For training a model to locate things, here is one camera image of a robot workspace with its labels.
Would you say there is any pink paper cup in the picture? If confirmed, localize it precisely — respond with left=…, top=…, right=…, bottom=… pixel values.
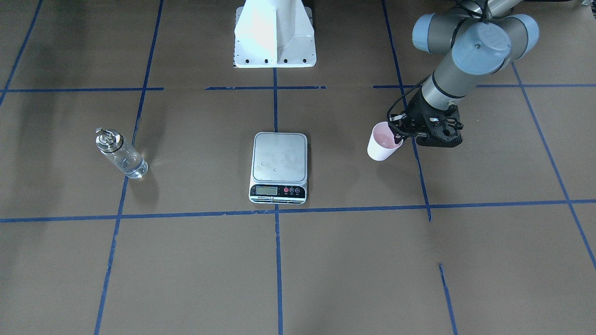
left=367, top=121, right=404, bottom=161

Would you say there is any glass sauce bottle steel spout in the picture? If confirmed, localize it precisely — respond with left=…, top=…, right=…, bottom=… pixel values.
left=95, top=127, right=149, bottom=179

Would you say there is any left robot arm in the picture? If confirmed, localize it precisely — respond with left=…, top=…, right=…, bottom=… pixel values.
left=386, top=0, right=539, bottom=148

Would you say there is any digital kitchen scale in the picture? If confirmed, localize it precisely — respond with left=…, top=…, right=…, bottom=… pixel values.
left=248, top=132, right=308, bottom=204

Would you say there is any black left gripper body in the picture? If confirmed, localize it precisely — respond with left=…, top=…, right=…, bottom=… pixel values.
left=400, top=91, right=463, bottom=148

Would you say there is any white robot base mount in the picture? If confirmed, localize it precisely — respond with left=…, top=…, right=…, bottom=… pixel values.
left=233, top=0, right=317, bottom=68

